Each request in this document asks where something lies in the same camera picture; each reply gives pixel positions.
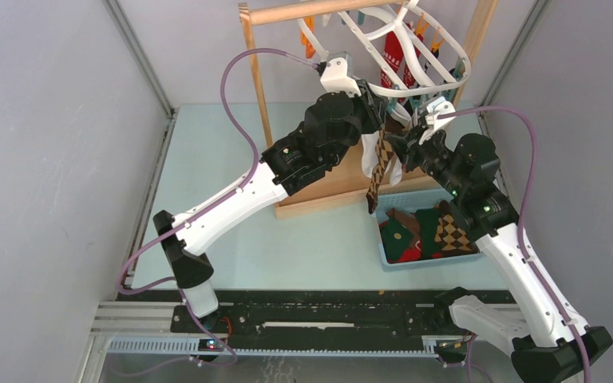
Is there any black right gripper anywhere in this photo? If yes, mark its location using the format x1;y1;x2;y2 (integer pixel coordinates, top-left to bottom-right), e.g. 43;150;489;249
386;122;465;198

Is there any white sock with black stripes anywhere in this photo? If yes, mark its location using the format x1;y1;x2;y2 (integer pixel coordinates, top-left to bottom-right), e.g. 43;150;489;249
386;103;412;186

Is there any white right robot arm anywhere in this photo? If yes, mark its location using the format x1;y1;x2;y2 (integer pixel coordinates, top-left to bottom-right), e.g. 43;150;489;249
386;132;613;382

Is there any white oval clip hanger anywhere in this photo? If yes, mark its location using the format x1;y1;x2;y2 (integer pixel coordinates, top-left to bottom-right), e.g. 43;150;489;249
298;1;472;99

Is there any red patterned sock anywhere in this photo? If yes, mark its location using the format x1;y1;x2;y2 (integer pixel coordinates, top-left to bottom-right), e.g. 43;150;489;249
402;37;426;91
381;32;404;89

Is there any light blue plastic basket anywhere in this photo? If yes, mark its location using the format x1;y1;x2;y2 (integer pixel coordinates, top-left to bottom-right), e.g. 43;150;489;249
374;189;481;270

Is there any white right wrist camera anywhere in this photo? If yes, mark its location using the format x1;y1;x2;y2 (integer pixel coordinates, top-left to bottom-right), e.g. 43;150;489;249
418;96;456;145

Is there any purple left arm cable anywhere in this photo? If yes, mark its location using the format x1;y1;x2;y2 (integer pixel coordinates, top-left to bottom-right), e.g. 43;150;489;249
115;47;323;339

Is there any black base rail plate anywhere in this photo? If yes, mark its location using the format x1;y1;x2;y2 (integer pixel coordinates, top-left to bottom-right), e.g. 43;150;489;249
202;290;470;354

